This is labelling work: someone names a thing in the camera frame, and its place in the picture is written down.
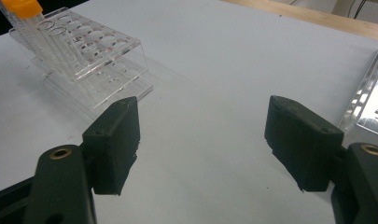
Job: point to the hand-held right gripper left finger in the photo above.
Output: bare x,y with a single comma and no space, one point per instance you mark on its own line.
115,146

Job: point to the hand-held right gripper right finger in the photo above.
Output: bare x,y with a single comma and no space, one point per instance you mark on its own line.
301,143

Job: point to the metal tube rack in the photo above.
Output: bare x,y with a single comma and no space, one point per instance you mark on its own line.
371,102

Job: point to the clear acrylic tube rack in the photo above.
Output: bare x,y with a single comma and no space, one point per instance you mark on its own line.
102,53

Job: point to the orange capped test tube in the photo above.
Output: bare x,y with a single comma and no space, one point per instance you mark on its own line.
21,7

